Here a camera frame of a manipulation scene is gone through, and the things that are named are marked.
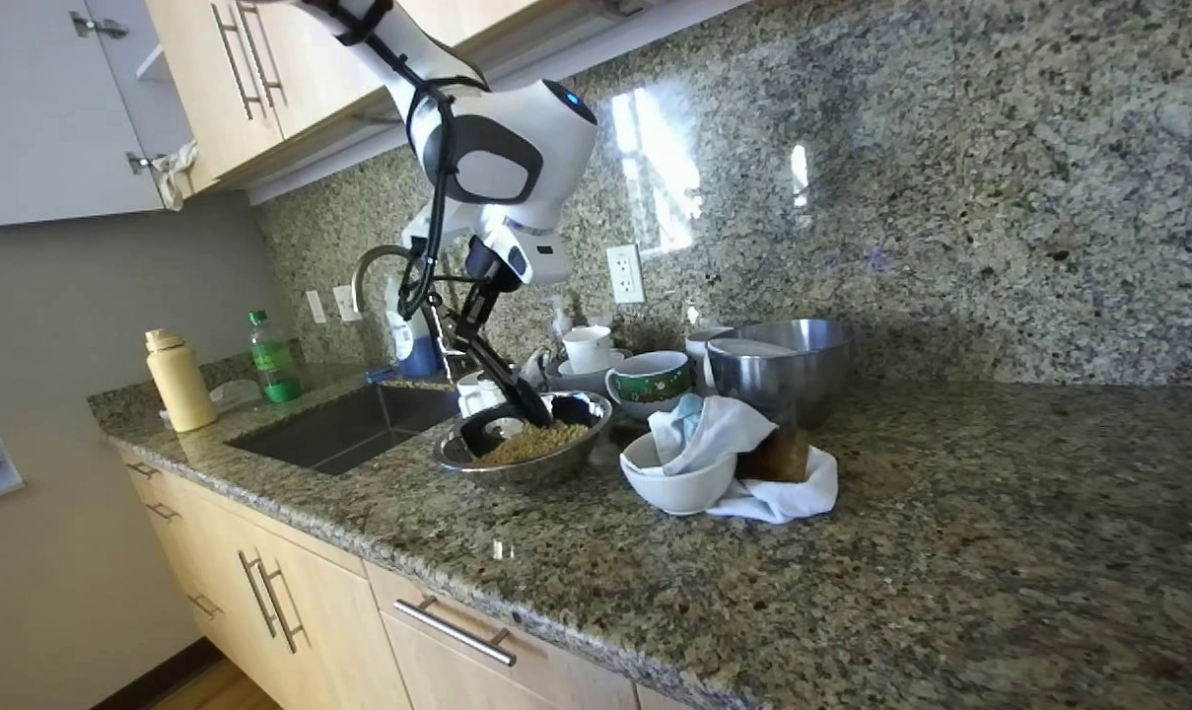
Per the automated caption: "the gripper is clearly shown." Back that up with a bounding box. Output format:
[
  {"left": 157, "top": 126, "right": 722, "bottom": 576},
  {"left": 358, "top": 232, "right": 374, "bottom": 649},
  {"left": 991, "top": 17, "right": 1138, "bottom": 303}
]
[{"left": 446, "top": 235, "right": 524, "bottom": 348}]

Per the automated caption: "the black and silver ladle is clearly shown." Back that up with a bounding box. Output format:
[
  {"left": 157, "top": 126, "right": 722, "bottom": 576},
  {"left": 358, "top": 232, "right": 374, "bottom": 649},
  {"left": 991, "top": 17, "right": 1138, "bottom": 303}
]
[{"left": 451, "top": 331, "right": 557, "bottom": 460}]

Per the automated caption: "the grey saucer bowl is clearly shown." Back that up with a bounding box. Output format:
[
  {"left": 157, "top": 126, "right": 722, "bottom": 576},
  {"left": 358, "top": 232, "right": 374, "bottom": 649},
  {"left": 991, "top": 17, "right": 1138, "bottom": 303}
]
[{"left": 544, "top": 347, "right": 636, "bottom": 397}]

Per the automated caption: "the silver bowl with grains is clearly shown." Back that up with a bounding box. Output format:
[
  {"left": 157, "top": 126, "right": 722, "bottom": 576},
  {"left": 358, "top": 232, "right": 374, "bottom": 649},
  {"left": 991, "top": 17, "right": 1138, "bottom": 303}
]
[{"left": 432, "top": 390, "right": 616, "bottom": 490}]

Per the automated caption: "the white ceramic bowl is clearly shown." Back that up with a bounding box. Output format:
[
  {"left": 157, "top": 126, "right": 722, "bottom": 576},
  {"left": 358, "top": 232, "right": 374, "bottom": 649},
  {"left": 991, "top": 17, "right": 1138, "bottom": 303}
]
[{"left": 619, "top": 432, "right": 738, "bottom": 517}]

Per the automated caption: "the large steel mixing bowl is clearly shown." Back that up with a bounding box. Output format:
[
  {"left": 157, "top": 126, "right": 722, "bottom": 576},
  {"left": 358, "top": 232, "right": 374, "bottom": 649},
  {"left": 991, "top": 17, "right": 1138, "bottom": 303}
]
[{"left": 706, "top": 319, "right": 857, "bottom": 429}]

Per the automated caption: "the blue and white soap bottle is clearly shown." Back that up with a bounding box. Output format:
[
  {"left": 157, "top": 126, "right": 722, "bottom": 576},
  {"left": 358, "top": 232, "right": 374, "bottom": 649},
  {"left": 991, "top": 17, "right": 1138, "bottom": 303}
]
[{"left": 386, "top": 276, "right": 446, "bottom": 380}]

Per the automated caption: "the small white mug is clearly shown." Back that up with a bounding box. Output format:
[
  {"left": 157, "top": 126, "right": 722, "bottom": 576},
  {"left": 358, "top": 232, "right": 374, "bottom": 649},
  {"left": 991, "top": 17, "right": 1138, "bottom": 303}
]
[{"left": 455, "top": 370, "right": 510, "bottom": 418}]

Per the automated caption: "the silver tap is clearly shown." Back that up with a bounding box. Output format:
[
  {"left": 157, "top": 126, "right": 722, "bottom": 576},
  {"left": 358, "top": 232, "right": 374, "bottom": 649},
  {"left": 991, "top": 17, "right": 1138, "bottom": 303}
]
[{"left": 350, "top": 244, "right": 451, "bottom": 378}]

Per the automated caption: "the white mug on saucer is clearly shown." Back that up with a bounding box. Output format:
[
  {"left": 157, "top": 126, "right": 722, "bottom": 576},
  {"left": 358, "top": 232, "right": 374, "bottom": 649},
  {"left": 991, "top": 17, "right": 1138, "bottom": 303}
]
[{"left": 562, "top": 325, "right": 615, "bottom": 375}]

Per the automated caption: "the steel sink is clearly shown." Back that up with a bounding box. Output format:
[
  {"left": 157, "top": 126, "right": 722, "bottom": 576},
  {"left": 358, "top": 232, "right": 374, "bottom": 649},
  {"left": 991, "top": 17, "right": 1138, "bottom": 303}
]
[{"left": 225, "top": 382, "right": 460, "bottom": 477}]

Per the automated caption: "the green and white mug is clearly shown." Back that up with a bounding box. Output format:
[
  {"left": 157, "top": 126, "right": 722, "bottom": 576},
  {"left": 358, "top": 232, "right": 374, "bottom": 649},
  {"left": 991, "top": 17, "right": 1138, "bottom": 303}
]
[{"left": 604, "top": 350, "right": 697, "bottom": 405}]

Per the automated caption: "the green plastic bottle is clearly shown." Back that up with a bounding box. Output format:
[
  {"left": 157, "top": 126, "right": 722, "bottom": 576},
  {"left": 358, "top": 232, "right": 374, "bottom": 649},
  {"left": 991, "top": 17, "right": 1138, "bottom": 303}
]
[{"left": 247, "top": 310, "right": 304, "bottom": 404}]

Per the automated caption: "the clear plastic container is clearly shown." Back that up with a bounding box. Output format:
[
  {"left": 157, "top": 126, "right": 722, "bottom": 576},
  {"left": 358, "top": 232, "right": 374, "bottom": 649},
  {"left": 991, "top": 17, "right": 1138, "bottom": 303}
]
[{"left": 159, "top": 379, "right": 263, "bottom": 427}]

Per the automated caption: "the white cloth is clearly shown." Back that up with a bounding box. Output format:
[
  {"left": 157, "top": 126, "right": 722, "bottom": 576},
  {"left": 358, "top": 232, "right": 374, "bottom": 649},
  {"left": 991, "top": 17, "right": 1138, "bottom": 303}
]
[{"left": 647, "top": 394, "right": 840, "bottom": 525}]

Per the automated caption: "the wooden upper cabinet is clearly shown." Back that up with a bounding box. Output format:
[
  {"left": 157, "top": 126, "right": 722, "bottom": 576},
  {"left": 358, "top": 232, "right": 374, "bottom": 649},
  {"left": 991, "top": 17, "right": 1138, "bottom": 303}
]
[{"left": 0, "top": 0, "right": 754, "bottom": 231}]

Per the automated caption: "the wooden cabinet door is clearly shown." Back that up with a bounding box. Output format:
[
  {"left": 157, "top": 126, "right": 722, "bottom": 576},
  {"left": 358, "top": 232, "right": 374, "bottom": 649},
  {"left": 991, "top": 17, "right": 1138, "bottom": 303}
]
[
  {"left": 252, "top": 528, "right": 415, "bottom": 710},
  {"left": 147, "top": 478, "right": 291, "bottom": 710},
  {"left": 233, "top": 0, "right": 542, "bottom": 141},
  {"left": 144, "top": 0, "right": 287, "bottom": 194}
]

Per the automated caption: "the yellow flask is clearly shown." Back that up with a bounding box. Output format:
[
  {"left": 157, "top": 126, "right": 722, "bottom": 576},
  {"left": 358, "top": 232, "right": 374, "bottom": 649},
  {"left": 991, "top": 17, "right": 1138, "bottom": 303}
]
[{"left": 144, "top": 327, "right": 220, "bottom": 434}]

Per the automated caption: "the white rag on hinge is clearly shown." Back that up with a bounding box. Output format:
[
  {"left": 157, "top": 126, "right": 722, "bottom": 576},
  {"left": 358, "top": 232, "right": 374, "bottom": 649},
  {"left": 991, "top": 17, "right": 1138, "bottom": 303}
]
[{"left": 150, "top": 139, "right": 201, "bottom": 212}]

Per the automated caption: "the brown block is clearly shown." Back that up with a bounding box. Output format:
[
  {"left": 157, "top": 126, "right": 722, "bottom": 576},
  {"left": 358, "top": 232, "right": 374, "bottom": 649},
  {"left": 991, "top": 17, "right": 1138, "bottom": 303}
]
[{"left": 736, "top": 426, "right": 812, "bottom": 484}]

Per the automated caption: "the wooden lower cabinet door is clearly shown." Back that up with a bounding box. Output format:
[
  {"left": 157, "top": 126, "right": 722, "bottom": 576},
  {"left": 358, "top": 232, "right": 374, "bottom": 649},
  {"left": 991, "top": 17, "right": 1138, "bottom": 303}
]
[
  {"left": 147, "top": 478, "right": 291, "bottom": 710},
  {"left": 252, "top": 528, "right": 415, "bottom": 710}
]

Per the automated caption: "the wooden drawer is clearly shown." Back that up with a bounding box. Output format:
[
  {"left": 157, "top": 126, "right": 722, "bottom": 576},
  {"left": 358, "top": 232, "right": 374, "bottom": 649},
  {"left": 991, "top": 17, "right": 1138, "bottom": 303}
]
[{"left": 363, "top": 559, "right": 644, "bottom": 710}]

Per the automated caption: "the open white cabinet door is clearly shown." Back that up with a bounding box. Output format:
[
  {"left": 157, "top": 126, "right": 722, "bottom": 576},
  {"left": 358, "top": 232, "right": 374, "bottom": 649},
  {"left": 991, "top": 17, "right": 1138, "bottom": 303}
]
[{"left": 0, "top": 0, "right": 198, "bottom": 231}]

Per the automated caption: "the white wall socket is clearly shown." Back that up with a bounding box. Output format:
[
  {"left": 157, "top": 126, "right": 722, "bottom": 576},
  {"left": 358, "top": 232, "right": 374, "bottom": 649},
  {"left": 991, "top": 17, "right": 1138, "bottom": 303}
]
[{"left": 605, "top": 243, "right": 647, "bottom": 306}]

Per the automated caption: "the long steel drawer handle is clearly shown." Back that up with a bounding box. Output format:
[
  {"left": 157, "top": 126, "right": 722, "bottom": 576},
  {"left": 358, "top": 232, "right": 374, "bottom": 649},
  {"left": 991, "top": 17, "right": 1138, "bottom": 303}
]
[{"left": 392, "top": 594, "right": 519, "bottom": 669}]

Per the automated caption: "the steel door handle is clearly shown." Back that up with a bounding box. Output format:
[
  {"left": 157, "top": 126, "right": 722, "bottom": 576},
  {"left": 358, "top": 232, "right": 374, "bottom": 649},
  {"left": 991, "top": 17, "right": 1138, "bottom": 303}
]
[
  {"left": 210, "top": 2, "right": 265, "bottom": 122},
  {"left": 235, "top": 0, "right": 287, "bottom": 108},
  {"left": 238, "top": 549, "right": 280, "bottom": 640},
  {"left": 257, "top": 559, "right": 309, "bottom": 655}
]

